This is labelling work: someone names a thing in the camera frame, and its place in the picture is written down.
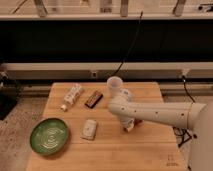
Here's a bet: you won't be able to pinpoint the white soap bar box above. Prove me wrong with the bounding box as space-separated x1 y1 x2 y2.
82 119 98 140

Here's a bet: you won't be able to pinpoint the white plastic bottle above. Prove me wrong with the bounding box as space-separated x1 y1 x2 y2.
60 84 83 111

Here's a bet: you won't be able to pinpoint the black equipment at left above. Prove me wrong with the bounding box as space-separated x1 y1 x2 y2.
0 72 20 120

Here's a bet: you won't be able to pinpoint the dark chocolate bar wrapper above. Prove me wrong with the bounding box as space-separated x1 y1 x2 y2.
85 91 103 109

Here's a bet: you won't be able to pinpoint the black hanging cable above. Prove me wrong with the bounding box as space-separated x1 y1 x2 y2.
106 10 144 80

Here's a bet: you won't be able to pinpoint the translucent plastic cup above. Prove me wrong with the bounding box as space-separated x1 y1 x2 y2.
107 76 123 97

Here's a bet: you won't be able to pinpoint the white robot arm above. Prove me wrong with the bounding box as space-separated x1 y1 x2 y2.
108 89 213 171

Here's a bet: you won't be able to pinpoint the green ceramic plate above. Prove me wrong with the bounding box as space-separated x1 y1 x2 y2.
29 118 70 156

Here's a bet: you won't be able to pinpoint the black floor cables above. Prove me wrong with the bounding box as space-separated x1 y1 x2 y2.
172 75 198 149

